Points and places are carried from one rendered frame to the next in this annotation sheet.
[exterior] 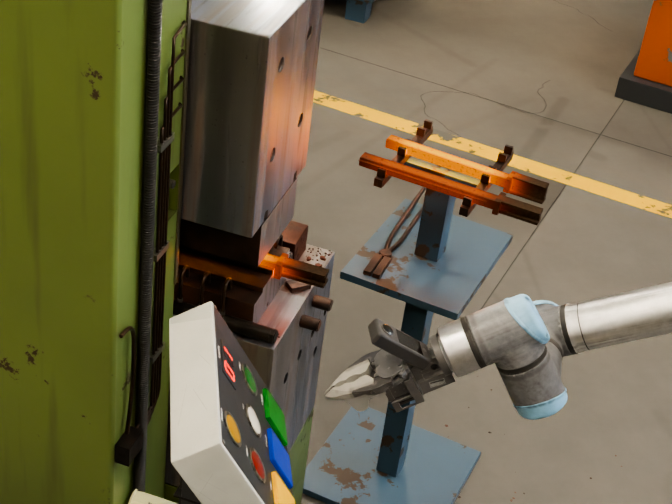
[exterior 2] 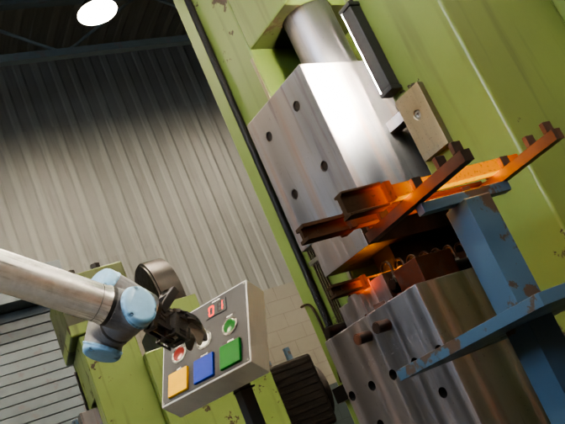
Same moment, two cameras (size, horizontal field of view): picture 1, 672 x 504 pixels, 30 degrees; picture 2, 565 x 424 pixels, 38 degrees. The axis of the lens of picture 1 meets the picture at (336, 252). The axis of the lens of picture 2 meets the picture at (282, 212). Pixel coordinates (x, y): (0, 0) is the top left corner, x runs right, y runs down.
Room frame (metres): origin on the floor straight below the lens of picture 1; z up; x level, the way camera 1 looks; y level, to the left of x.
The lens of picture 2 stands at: (3.19, -1.53, 0.66)
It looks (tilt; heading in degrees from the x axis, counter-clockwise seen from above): 17 degrees up; 127
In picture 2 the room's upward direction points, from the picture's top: 24 degrees counter-clockwise
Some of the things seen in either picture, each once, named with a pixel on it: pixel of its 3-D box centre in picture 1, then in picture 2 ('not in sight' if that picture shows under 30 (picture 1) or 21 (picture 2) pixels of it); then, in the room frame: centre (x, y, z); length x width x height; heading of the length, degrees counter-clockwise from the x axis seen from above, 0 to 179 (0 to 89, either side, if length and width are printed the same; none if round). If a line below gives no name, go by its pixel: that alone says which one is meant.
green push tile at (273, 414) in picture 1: (272, 417); (231, 354); (1.61, 0.07, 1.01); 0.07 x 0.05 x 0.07; 11
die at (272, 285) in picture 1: (175, 259); (422, 284); (2.10, 0.32, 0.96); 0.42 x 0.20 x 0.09; 76
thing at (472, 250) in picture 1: (429, 255); (525, 316); (2.58, -0.23, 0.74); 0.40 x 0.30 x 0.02; 159
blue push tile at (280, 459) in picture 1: (277, 459); (204, 368); (1.51, 0.05, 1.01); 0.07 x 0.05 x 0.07; 11
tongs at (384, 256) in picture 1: (411, 215); not in sight; (2.72, -0.18, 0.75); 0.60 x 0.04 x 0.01; 163
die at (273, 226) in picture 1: (178, 194); (396, 231); (2.10, 0.32, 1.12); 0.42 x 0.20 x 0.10; 76
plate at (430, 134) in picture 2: not in sight; (423, 121); (2.38, 0.17, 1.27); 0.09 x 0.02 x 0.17; 166
